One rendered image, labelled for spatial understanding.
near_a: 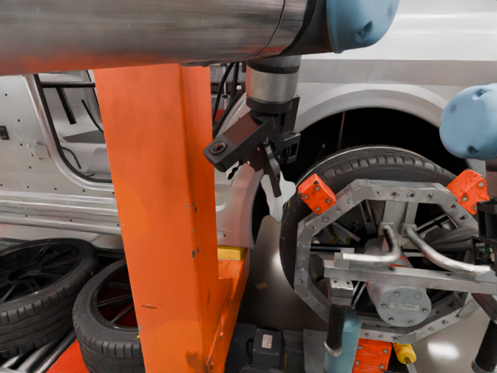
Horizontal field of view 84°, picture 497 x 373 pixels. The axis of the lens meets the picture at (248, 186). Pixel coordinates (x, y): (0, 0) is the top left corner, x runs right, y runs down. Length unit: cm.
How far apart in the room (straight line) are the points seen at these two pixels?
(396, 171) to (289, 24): 77
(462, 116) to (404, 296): 56
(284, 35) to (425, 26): 87
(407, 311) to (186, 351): 56
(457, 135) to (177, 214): 44
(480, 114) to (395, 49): 69
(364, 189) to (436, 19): 52
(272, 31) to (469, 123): 24
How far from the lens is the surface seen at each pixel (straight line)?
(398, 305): 85
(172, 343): 77
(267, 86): 40
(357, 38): 22
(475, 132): 35
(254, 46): 18
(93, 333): 131
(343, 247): 102
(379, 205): 121
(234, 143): 41
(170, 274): 64
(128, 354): 124
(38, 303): 158
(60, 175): 146
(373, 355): 117
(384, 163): 91
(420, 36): 104
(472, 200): 93
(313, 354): 151
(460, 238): 86
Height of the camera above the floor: 138
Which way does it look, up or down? 20 degrees down
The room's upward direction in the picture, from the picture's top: straight up
